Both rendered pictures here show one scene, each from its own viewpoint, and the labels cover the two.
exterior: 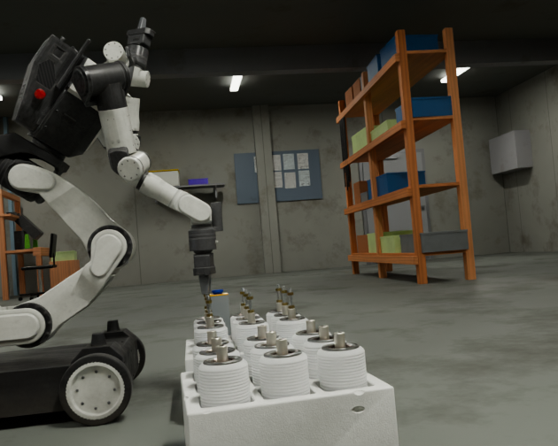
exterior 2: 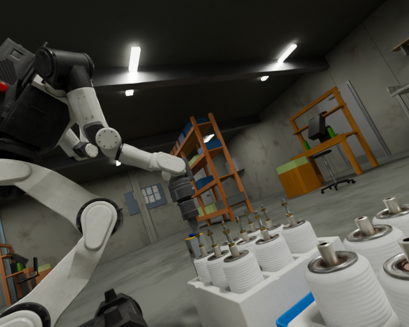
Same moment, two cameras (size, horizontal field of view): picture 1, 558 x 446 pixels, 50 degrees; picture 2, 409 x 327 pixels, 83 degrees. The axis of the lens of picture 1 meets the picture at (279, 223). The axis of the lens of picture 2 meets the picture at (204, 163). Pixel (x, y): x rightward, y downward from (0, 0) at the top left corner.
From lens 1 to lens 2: 114 cm
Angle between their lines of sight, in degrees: 21
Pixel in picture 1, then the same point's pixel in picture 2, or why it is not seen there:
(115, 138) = (89, 114)
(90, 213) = (73, 193)
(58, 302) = (53, 291)
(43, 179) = (17, 169)
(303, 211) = (160, 210)
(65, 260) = (45, 270)
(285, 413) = not seen: outside the picture
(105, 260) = (99, 231)
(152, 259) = not seen: hidden behind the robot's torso
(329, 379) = not seen: outside the picture
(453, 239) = (239, 196)
